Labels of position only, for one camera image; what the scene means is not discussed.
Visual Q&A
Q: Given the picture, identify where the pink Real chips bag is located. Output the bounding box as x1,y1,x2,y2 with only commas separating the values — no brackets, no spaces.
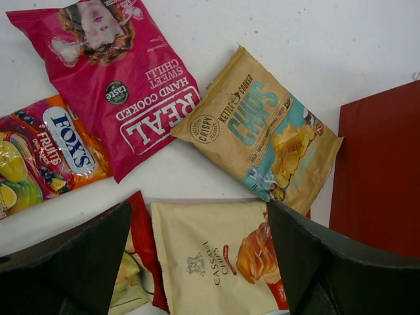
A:
7,1,200,182

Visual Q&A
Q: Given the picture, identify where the cream cassava chips bag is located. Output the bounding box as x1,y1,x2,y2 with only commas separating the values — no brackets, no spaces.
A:
151,201,289,314

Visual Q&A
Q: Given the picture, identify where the red paper bag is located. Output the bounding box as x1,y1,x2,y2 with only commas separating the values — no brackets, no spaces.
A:
329,81,420,258

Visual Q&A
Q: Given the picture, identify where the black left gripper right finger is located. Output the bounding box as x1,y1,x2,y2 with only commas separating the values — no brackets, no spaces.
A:
268,201,419,314

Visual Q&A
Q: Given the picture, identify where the orange Fox's candy bag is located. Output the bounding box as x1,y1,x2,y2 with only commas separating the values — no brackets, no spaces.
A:
1,95,112,219

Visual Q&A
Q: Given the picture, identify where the red Kusuka cassava chips bag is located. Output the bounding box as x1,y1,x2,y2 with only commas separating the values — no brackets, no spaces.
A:
108,191,169,314

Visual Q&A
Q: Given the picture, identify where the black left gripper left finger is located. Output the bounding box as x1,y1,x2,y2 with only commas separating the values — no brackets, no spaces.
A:
1,201,132,314

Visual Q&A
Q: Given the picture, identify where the brown kettle chips bag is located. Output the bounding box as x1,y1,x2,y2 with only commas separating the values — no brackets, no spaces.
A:
171,47,343,214

